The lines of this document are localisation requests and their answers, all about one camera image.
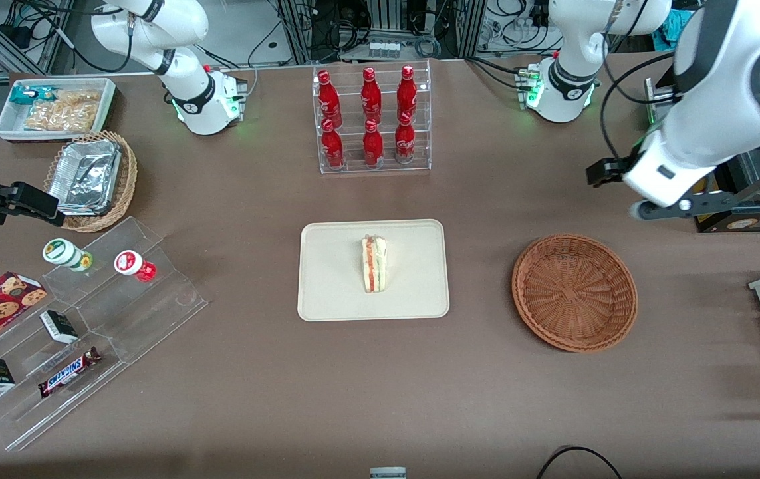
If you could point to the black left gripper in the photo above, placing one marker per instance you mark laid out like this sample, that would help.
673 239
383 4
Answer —
609 169

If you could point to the triangle sandwich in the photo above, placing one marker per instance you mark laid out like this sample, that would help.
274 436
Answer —
374 265

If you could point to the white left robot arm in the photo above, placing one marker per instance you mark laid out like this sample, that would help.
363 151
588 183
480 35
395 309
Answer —
719 100

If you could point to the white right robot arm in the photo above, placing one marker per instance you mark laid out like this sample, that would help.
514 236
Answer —
180 80

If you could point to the light wicker basket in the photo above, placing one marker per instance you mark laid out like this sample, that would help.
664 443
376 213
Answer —
120 193

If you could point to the brown wicker basket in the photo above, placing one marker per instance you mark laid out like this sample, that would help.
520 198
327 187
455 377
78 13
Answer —
574 293

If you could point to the cream rectangular serving tray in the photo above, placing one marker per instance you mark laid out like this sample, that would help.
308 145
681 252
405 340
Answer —
333 279

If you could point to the green lid sunflower jar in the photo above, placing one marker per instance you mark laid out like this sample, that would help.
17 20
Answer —
62 253

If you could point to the stacked aluminium foil containers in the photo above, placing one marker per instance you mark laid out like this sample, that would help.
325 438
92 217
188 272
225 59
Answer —
86 176

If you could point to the white rectangular snack bin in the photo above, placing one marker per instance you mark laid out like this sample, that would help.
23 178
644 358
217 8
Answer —
7 126

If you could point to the grey metal control box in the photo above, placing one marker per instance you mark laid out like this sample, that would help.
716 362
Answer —
657 100

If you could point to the bagged tan crackers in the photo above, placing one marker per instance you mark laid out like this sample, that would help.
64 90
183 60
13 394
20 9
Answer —
67 112

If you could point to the red lid strawberry jar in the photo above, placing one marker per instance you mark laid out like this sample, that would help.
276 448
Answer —
130 263

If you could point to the teal snack packet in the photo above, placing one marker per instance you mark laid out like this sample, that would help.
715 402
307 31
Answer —
28 94

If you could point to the clear acrylic stepped display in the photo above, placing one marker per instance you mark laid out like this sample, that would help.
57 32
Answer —
120 313

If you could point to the Snickers chocolate bar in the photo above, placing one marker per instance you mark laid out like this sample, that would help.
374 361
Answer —
68 372

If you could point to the red cola bottle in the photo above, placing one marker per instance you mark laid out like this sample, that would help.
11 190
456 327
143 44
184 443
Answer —
373 145
405 141
333 146
407 93
371 96
328 100

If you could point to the clear acrylic bottle rack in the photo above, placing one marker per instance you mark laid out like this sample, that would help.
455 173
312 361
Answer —
373 166

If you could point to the white power strip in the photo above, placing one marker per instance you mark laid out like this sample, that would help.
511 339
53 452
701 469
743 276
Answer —
384 48

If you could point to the small grey device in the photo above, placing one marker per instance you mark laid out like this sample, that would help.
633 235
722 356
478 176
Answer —
387 473

